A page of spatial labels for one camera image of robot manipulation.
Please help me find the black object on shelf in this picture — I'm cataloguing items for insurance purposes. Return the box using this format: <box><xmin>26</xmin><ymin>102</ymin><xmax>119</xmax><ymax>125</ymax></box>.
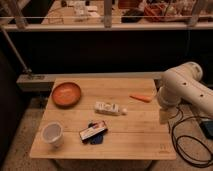
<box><xmin>121</xmin><ymin>9</ymin><xmax>144</xmax><ymax>23</ymax></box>

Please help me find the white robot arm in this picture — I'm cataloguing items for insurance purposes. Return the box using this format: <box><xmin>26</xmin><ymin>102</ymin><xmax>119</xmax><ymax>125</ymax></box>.
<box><xmin>156</xmin><ymin>62</ymin><xmax>213</xmax><ymax>124</ymax></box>

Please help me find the black floor cable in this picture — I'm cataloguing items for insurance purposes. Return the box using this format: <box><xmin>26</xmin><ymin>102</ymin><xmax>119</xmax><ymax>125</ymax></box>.
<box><xmin>167</xmin><ymin>105</ymin><xmax>213</xmax><ymax>169</ymax></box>

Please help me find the white red box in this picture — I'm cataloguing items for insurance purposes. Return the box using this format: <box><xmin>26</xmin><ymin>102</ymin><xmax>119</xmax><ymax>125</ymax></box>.
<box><xmin>79</xmin><ymin>121</ymin><xmax>108</xmax><ymax>141</ymax></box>

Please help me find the clear plastic cup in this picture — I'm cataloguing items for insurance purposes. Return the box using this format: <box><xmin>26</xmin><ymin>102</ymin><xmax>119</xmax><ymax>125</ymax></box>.
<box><xmin>41</xmin><ymin>122</ymin><xmax>63</xmax><ymax>148</ymax></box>

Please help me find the orange carrot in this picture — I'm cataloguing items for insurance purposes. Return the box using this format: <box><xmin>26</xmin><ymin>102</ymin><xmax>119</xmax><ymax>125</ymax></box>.
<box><xmin>130</xmin><ymin>95</ymin><xmax>152</xmax><ymax>103</ymax></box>

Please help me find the wooden table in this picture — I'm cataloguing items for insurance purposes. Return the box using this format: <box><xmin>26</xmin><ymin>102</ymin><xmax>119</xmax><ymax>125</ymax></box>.
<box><xmin>30</xmin><ymin>78</ymin><xmax>176</xmax><ymax>160</ymax></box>

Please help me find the dark blue cloth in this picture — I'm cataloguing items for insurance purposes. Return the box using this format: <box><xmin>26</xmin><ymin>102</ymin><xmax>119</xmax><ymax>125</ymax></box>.
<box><xmin>83</xmin><ymin>128</ymin><xmax>108</xmax><ymax>145</ymax></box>

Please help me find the white plastic bottle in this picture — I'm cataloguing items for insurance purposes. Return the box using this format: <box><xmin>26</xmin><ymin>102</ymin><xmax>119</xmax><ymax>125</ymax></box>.
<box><xmin>94</xmin><ymin>102</ymin><xmax>127</xmax><ymax>116</ymax></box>

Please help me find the red basket on shelf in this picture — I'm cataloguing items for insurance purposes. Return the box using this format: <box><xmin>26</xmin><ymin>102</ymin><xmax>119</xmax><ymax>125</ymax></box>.
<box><xmin>144</xmin><ymin>3</ymin><xmax>185</xmax><ymax>22</ymax></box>

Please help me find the metal diagonal pole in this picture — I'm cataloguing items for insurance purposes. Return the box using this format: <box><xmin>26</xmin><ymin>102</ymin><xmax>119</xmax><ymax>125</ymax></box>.
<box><xmin>0</xmin><ymin>26</ymin><xmax>32</xmax><ymax>77</ymax></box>

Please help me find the orange round plate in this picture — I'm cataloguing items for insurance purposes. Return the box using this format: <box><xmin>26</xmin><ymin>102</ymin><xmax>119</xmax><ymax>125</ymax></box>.
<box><xmin>51</xmin><ymin>82</ymin><xmax>81</xmax><ymax>107</ymax></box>

